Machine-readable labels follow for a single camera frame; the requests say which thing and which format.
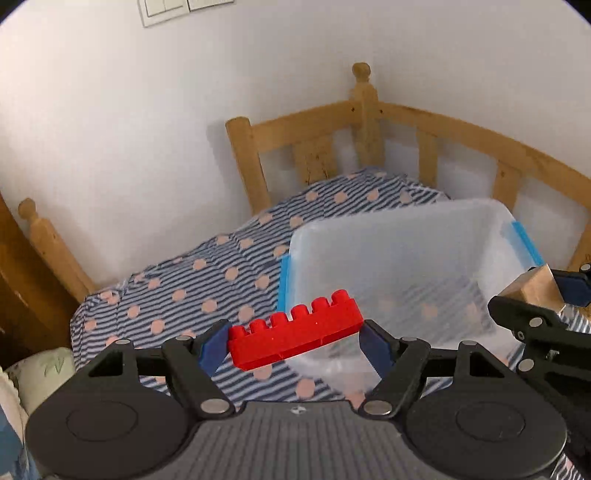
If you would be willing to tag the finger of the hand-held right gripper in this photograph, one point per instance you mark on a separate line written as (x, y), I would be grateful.
(575, 288)
(531, 321)

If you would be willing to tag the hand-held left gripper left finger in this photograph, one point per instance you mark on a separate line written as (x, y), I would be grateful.
(213, 347)

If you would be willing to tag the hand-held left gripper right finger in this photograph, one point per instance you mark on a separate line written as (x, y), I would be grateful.
(373, 345)

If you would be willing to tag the brown wooden block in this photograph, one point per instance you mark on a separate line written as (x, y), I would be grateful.
(535, 288)

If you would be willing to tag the red toy building block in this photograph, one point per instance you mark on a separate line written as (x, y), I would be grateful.
(286, 339)

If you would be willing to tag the clear plastic storage box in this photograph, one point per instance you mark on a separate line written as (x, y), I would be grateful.
(397, 263)

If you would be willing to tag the striped dotted bed sheet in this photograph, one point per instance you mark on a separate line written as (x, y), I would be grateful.
(184, 286)

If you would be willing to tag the floral white pillow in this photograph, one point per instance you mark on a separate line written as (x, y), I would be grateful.
(32, 374)

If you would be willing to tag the dark wooden cabinet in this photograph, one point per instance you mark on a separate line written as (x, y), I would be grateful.
(27, 295)

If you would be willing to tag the wooden bed frame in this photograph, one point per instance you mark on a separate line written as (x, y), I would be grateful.
(367, 124)

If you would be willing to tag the white wall switch plate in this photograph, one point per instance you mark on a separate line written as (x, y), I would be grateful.
(161, 11)
(207, 3)

